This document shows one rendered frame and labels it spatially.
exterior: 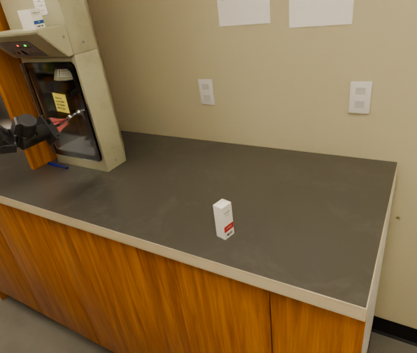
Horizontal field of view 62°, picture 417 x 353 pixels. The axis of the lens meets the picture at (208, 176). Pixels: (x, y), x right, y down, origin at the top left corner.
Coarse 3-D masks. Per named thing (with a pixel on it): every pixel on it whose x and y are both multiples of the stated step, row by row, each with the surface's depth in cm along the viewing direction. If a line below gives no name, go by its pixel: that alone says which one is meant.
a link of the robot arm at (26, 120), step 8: (16, 120) 114; (24, 120) 115; (32, 120) 116; (16, 128) 114; (24, 128) 115; (32, 128) 116; (16, 136) 116; (24, 136) 117; (32, 136) 119; (16, 144) 117; (0, 152) 116; (8, 152) 118; (16, 152) 119
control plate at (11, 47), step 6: (6, 42) 123; (12, 42) 121; (18, 42) 120; (24, 42) 119; (6, 48) 128; (12, 48) 127; (18, 48) 125; (24, 48) 124; (30, 48) 122; (36, 48) 121; (18, 54) 131; (24, 54) 129; (30, 54) 127; (36, 54) 126; (42, 54) 124
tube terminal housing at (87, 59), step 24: (0, 0) 128; (24, 0) 122; (48, 0) 116; (72, 0) 118; (48, 24) 121; (72, 24) 120; (72, 48) 121; (96, 48) 130; (96, 72) 132; (96, 96) 133; (96, 120) 135; (120, 144) 148; (96, 168) 148
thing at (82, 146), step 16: (32, 64) 134; (48, 64) 130; (64, 64) 125; (32, 80) 139; (48, 80) 134; (64, 80) 129; (48, 96) 139; (80, 96) 129; (48, 112) 144; (80, 112) 133; (64, 128) 144; (80, 128) 138; (64, 144) 149; (80, 144) 143; (96, 144) 138; (96, 160) 143
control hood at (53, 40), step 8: (0, 32) 124; (8, 32) 117; (16, 32) 115; (24, 32) 112; (32, 32) 111; (40, 32) 110; (48, 32) 113; (56, 32) 115; (64, 32) 118; (0, 40) 123; (8, 40) 121; (16, 40) 119; (24, 40) 117; (32, 40) 115; (40, 40) 114; (48, 40) 113; (56, 40) 116; (64, 40) 118; (0, 48) 130; (40, 48) 120; (48, 48) 118; (56, 48) 117; (64, 48) 119; (32, 56) 129; (40, 56) 127; (48, 56) 125; (56, 56) 123; (64, 56) 121
